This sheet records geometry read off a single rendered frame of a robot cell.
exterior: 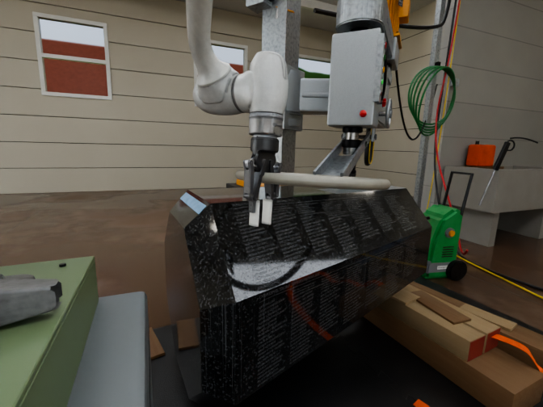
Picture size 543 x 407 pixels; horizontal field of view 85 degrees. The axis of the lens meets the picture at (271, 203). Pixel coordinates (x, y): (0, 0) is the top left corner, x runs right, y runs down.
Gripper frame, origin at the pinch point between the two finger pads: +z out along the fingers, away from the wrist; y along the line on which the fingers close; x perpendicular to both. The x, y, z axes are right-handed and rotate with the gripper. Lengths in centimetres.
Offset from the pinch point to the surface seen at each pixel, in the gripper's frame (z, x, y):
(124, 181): 33, 611, 230
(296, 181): -9.5, -10.5, 0.8
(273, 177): -10.1, -4.6, -1.0
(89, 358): 10, -19, -49
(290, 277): 22.2, 0.0, 16.1
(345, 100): -47, 15, 72
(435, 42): -156, 35, 301
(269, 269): 19.6, 4.7, 11.0
